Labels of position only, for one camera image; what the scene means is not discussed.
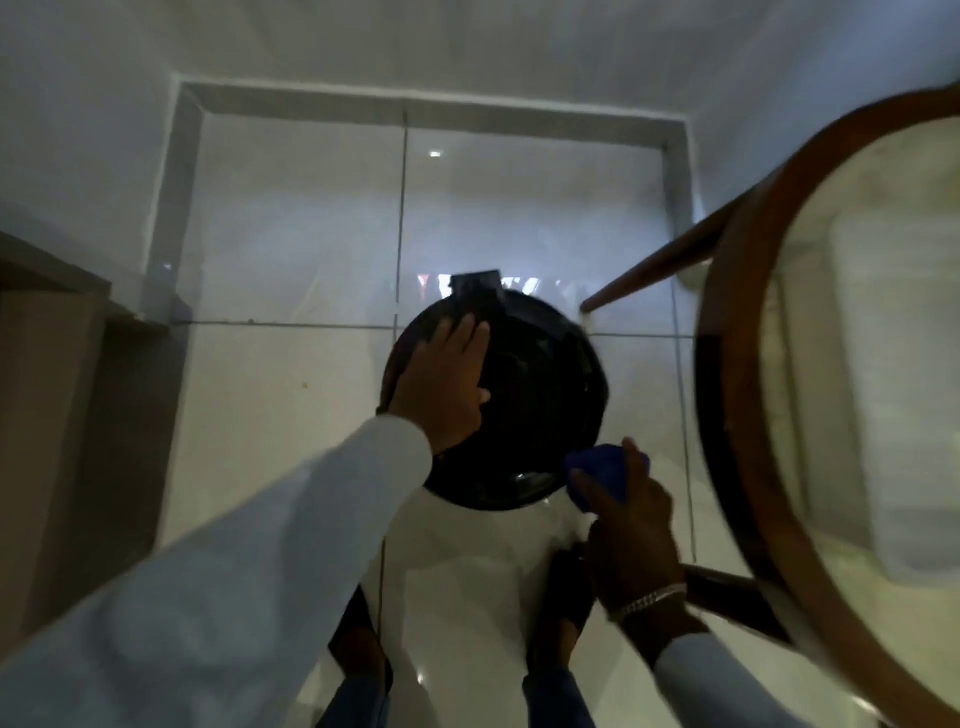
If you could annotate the person's right jeans leg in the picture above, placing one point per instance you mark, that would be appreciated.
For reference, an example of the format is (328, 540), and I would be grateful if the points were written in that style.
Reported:
(555, 701)

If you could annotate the person's left forearm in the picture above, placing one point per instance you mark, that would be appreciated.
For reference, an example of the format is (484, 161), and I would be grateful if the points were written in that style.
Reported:
(225, 585)

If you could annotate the brown wooden cabinet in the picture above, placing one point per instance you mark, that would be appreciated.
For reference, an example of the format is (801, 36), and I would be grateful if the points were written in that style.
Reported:
(60, 420)

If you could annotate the person's left hand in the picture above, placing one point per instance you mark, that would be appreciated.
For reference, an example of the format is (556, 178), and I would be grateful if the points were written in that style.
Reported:
(435, 390)

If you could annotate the person's left jeans leg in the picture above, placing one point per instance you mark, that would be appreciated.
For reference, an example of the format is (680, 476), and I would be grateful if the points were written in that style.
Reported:
(356, 705)

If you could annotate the blue cloth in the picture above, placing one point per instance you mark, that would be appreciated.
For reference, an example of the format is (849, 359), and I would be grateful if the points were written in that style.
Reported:
(600, 469)

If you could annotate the black round lidded bin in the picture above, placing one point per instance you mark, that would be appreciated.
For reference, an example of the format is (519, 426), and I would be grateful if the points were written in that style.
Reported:
(544, 390)

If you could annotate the person's right thumb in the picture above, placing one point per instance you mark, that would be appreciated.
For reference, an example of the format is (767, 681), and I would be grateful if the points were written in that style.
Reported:
(589, 491)

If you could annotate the black sandal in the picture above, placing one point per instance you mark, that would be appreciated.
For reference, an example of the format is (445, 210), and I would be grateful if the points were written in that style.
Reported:
(562, 600)
(360, 637)

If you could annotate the person's right forearm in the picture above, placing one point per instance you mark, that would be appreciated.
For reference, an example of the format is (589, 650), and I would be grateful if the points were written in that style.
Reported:
(697, 667)

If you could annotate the person's jeans leg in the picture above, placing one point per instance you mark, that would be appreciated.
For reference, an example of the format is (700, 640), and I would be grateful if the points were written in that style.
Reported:
(555, 701)
(356, 705)

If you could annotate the round wooden glass-top table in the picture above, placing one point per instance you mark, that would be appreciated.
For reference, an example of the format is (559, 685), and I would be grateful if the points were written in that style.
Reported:
(739, 420)

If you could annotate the person's left thumb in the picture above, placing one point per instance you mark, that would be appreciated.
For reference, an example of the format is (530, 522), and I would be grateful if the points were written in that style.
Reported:
(484, 397)

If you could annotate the person's right hand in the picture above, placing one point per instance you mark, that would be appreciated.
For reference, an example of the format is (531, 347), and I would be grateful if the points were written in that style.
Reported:
(630, 540)

